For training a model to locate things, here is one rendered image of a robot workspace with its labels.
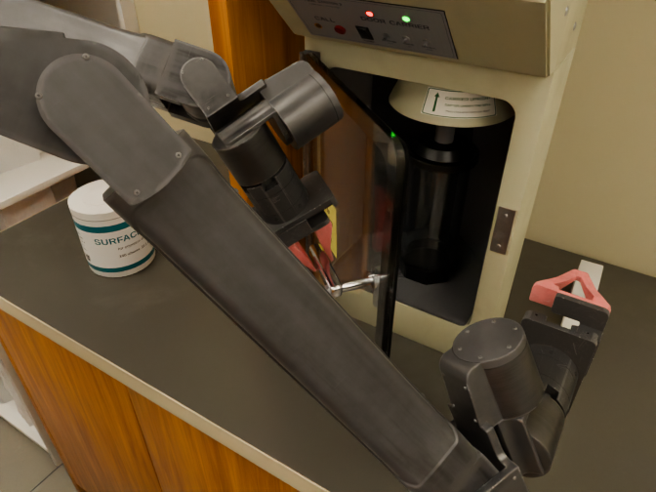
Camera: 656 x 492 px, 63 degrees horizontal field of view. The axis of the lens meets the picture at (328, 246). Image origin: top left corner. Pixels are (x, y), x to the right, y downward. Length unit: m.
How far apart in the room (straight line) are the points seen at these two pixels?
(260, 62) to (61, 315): 0.57
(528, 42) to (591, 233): 0.70
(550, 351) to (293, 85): 0.35
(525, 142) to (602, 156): 0.47
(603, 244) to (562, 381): 0.72
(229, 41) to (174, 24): 0.85
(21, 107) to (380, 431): 0.29
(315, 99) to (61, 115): 0.31
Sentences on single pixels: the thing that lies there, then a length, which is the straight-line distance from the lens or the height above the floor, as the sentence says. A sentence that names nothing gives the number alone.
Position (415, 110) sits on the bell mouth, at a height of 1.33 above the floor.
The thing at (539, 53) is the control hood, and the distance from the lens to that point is 0.58.
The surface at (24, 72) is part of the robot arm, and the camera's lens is 0.29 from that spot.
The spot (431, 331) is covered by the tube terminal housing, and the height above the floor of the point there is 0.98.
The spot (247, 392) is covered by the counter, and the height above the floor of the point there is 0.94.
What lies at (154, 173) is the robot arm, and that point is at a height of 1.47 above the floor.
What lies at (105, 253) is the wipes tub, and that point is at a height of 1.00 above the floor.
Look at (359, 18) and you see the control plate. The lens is 0.63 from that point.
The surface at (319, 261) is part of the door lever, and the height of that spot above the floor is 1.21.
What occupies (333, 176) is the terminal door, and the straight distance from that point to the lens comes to 0.68.
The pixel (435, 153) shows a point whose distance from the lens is 0.79.
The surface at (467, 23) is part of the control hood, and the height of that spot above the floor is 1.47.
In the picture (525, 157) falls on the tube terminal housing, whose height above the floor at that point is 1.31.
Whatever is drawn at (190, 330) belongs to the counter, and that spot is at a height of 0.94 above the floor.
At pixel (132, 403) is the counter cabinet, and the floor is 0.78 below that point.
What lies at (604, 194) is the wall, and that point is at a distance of 1.17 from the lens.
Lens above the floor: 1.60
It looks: 36 degrees down
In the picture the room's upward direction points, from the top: straight up
